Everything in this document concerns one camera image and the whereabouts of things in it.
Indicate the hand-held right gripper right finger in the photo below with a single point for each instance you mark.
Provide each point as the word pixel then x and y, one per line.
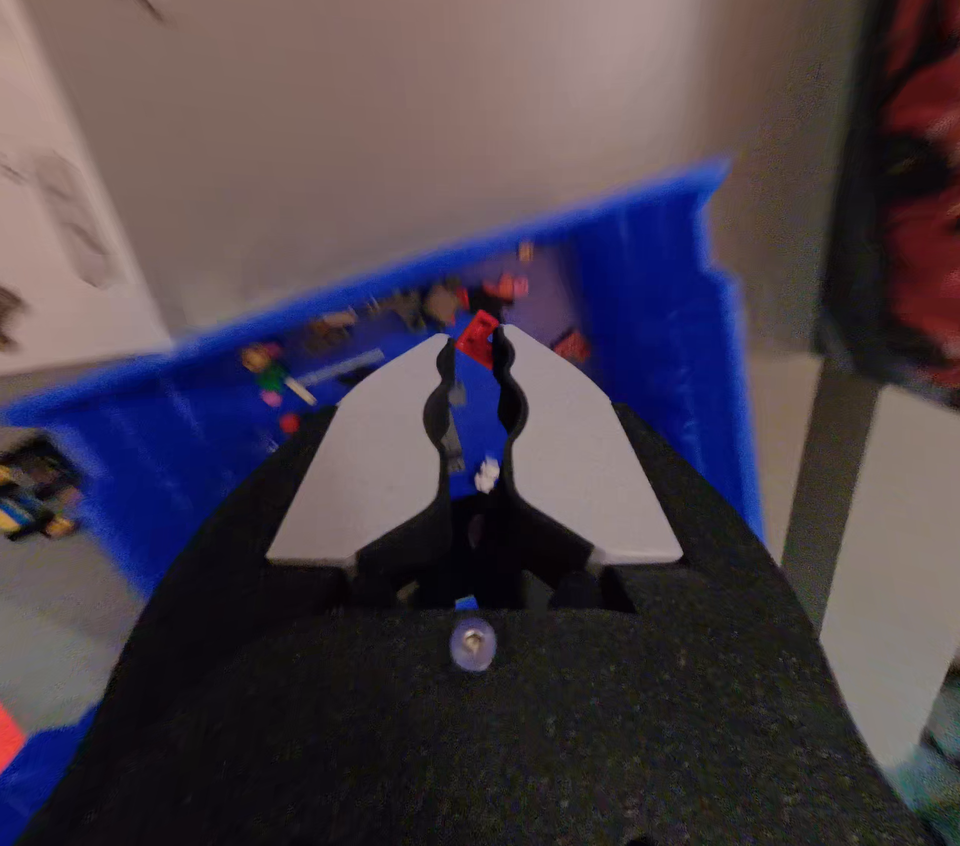
pixel 577 456

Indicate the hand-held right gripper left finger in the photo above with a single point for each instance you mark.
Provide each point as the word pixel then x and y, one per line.
pixel 375 456

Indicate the blue plastic bin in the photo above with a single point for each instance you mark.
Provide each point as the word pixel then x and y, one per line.
pixel 660 336

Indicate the red lego plate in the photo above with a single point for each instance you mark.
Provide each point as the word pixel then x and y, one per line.
pixel 477 338

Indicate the scattered loose lego pieces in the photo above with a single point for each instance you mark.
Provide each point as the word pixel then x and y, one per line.
pixel 442 302

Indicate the black yellow lego vehicle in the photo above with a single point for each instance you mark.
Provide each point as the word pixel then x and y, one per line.
pixel 34 486

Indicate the red and black cloth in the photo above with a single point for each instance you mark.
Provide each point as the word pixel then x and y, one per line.
pixel 915 149

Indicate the small red flat object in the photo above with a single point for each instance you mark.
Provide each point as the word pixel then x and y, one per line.
pixel 7 741

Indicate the grey metal post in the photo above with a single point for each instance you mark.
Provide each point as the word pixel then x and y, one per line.
pixel 829 486

